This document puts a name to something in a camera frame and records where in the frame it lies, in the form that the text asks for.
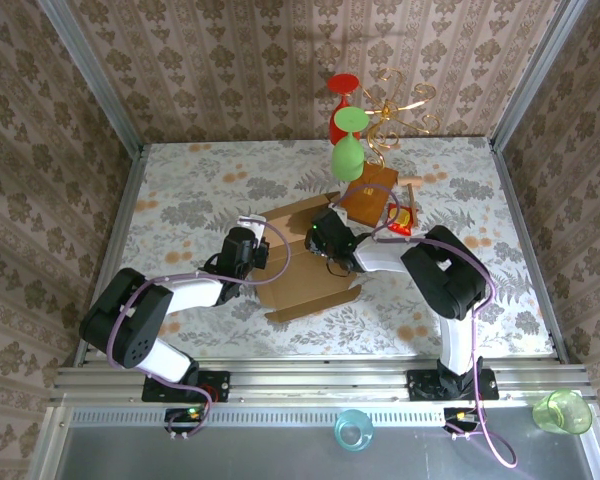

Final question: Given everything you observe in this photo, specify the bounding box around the brown cardboard paper box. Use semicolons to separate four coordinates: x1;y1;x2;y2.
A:
252;190;364;326

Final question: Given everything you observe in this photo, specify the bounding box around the red snack packet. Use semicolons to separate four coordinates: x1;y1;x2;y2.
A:
385;201;414;237

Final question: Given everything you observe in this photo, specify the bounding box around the green plastic wine glass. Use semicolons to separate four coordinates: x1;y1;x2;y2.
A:
330;105;371;183

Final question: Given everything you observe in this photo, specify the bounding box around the small wooden mallet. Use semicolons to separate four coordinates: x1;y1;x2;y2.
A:
398;174;425;230

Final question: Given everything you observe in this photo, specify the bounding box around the red plastic wine glass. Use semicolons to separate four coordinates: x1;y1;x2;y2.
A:
327;73;364;147

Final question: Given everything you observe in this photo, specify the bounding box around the small black circuit board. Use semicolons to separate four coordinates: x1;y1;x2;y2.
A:
442;406;484;442
163;406;207;442

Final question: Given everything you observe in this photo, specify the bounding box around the blue transparent plastic cup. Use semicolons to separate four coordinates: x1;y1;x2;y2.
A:
334;408;376;455

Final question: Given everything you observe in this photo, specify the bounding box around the perforated metal shelf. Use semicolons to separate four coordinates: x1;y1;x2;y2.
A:
29;403;600;480

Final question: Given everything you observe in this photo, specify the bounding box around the green transparent plastic cup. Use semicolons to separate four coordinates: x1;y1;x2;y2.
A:
531;388;594;435

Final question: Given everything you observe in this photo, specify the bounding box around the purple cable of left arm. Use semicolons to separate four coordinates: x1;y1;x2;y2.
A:
106;218;293;417

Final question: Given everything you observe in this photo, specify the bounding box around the gold wire rack wooden base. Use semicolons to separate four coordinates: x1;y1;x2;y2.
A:
341;66;440;230

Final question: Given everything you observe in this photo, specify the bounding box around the aluminium table side rail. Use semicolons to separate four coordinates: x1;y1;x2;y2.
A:
74;145;147;366
488;138;572;365

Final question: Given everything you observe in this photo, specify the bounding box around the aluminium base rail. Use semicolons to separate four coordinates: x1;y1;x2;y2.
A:
49;355;597;407

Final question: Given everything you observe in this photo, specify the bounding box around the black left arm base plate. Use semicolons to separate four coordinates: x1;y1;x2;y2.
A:
141;368;232;404

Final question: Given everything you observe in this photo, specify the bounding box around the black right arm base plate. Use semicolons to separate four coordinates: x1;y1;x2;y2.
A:
406;368;500;403

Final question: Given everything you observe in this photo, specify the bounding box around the aluminium frame post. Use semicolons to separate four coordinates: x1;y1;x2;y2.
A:
37;0;146;157
489;0;590;152

